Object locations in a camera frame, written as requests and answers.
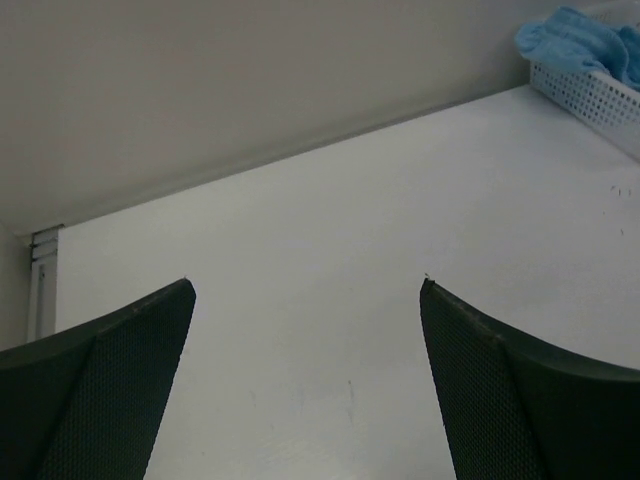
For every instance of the light blue shorts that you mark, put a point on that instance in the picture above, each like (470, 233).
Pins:
(572, 42)

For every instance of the white perforated plastic basket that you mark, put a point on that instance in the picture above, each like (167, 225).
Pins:
(604, 104)

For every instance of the aluminium table frame rail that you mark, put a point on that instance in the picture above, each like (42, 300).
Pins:
(43, 286)

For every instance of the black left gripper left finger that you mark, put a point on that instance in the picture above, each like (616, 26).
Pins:
(87, 402)

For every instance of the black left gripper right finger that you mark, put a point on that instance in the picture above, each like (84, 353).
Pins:
(516, 407)

